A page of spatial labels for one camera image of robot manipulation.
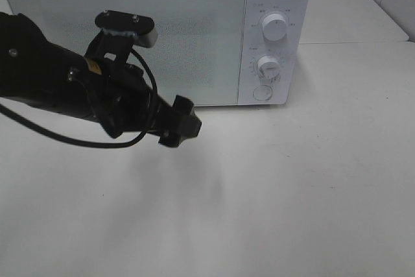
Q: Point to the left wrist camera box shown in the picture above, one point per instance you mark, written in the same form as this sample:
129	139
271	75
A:
141	28

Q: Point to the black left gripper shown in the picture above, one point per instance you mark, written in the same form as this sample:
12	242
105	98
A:
120	100

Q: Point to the white timer knob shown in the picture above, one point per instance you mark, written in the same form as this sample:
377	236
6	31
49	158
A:
268	67

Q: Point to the upper white power knob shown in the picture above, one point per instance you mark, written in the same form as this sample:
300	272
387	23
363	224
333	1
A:
274	27

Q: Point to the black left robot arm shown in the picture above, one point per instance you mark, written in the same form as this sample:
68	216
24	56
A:
46	76

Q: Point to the white microwave oven body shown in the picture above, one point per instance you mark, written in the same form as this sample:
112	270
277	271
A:
291	4

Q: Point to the round door release button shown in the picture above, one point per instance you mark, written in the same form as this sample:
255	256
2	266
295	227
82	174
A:
263	93

